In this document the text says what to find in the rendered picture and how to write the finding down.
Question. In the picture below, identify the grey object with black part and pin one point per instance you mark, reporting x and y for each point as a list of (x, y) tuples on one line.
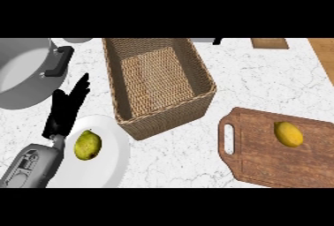
[(204, 40)]

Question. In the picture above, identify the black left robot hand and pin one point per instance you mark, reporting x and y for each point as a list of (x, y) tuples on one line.
[(65, 111)]

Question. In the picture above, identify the brown wooden cutting board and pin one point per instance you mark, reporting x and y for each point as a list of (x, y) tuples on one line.
[(282, 153)]

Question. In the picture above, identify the green yellow pear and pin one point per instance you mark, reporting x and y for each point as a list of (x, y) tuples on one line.
[(87, 145)]

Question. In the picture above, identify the yellow lemon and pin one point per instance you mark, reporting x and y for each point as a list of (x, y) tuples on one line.
[(288, 134)]

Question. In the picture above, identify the small wooden block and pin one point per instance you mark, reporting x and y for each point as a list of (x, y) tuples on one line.
[(269, 43)]

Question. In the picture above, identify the white plate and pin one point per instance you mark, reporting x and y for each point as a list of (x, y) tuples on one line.
[(102, 164)]

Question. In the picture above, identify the grey round object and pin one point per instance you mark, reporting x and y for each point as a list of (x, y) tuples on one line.
[(78, 40)]

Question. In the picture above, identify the brown wicker basket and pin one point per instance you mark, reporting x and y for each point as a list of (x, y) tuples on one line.
[(158, 85)]

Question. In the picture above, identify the grey metal pot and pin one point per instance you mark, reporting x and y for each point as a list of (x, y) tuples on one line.
[(25, 70)]

